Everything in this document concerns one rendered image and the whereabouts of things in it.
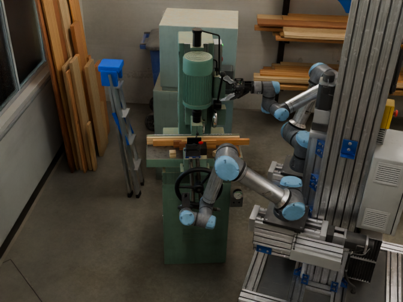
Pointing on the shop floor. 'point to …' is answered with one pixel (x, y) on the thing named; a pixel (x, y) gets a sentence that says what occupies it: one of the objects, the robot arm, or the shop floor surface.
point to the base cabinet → (214, 248)
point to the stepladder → (108, 75)
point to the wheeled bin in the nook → (153, 44)
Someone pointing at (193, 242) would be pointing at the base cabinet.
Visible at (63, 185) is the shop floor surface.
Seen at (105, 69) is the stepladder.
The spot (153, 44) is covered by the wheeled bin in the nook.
